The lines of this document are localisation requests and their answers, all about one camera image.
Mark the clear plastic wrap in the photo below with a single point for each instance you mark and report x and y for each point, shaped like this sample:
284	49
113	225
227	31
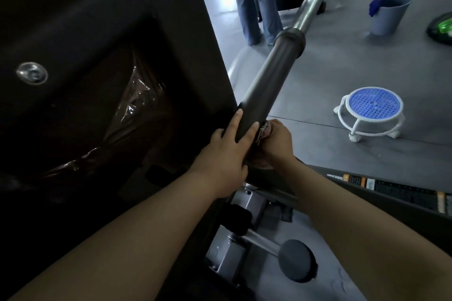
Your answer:
127	113

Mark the person's right hand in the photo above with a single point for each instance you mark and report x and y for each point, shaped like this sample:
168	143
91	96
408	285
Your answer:
277	145

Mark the person's right fingers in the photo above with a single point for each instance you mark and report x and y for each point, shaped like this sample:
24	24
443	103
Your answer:
273	128

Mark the pink cleaning rag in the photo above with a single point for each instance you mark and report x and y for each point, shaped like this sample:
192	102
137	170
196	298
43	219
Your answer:
262	142

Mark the person's left hand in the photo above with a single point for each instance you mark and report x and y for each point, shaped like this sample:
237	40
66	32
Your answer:
220	163

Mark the grey metal machine frame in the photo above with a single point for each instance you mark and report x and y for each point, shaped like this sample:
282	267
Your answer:
240	233

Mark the black padded machine panel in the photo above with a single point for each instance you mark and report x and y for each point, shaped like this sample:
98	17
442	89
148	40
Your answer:
106	82

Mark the blue cloth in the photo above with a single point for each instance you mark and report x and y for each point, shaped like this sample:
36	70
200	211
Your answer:
378	4

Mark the white stool with blue seat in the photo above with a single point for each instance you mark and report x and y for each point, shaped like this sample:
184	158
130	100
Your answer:
372	110

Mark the dark beam with warning labels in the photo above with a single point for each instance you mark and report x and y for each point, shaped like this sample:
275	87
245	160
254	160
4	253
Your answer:
381	191

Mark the grey plastic bucket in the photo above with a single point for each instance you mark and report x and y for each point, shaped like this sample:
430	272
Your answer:
389	15

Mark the black and green object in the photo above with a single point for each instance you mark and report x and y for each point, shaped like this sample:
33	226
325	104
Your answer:
441	28

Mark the person's left thumb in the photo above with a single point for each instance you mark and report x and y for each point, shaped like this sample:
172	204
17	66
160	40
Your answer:
235	124

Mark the person's right forearm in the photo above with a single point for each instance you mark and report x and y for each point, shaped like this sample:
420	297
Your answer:
356	226

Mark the grey and chrome barbell bar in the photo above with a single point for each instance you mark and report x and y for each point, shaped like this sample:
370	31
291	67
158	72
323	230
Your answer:
279	48

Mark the black round foot pad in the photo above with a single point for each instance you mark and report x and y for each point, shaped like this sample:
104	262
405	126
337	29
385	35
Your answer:
296	260

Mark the chrome round bolt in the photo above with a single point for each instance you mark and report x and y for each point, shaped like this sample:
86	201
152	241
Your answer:
31	73

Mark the person's left forearm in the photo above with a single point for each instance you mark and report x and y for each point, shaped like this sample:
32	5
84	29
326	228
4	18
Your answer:
116	240

